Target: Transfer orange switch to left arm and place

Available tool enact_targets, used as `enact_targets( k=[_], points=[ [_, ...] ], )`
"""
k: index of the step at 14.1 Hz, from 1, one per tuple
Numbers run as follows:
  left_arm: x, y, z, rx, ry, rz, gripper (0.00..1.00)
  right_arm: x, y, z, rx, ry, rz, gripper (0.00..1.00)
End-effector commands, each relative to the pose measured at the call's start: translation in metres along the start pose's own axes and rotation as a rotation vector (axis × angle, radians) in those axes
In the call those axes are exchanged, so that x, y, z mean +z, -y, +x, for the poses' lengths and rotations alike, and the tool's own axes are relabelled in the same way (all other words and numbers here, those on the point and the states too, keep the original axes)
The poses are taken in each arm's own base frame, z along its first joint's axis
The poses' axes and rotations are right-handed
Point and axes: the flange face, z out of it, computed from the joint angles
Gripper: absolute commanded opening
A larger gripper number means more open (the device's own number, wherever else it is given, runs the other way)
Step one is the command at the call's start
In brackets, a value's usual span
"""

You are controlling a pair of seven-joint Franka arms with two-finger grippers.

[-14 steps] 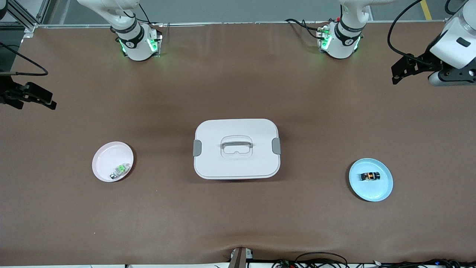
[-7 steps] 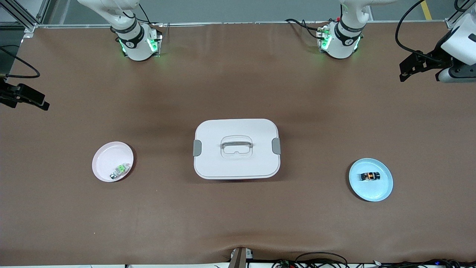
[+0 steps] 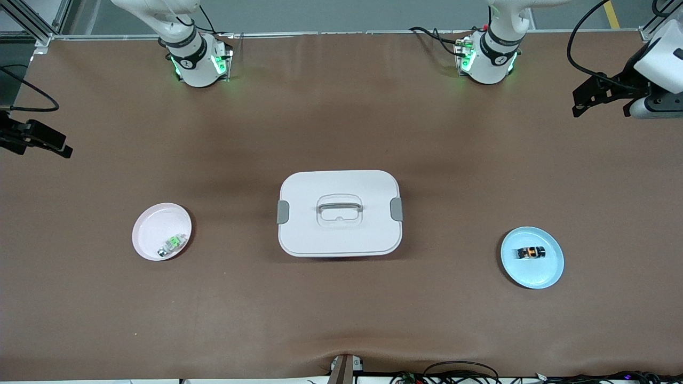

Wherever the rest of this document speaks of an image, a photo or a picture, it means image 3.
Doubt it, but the aluminium frame profile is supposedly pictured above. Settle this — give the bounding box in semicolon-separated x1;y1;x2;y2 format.
638;0;683;42
0;0;73;47

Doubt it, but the black cable bundle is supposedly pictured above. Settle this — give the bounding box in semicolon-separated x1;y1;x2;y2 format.
390;371;683;384

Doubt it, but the metal table clamp bracket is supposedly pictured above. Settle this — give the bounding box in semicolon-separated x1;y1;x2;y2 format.
327;354;364;384

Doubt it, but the light blue round plate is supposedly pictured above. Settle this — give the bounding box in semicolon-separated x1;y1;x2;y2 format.
500;226;565;290

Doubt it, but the silver table edge rail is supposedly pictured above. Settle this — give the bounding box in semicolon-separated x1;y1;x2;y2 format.
51;29;641;41

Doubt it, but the white lidded storage box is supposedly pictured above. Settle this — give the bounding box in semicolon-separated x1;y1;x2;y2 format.
276;170;404;258

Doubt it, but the pink round plate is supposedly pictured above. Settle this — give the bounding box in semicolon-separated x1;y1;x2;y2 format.
132;203;193;261

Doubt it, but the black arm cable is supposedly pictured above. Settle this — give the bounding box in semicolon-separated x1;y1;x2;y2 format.
567;0;641;90
0;65;60;113

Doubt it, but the grey box lid handle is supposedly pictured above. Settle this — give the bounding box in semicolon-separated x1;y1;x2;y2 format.
317;202;363;214

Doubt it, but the black looped cable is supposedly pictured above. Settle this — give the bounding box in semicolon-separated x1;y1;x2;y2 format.
423;361;501;384

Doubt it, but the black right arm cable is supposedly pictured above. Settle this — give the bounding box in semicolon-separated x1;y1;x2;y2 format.
0;65;60;113

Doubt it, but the green and silver switch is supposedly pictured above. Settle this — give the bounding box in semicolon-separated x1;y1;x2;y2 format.
157;234;187;258

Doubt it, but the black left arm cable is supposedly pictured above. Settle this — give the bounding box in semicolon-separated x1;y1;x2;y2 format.
567;0;641;90

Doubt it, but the black base power cable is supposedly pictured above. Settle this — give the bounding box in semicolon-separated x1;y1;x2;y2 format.
408;26;470;57

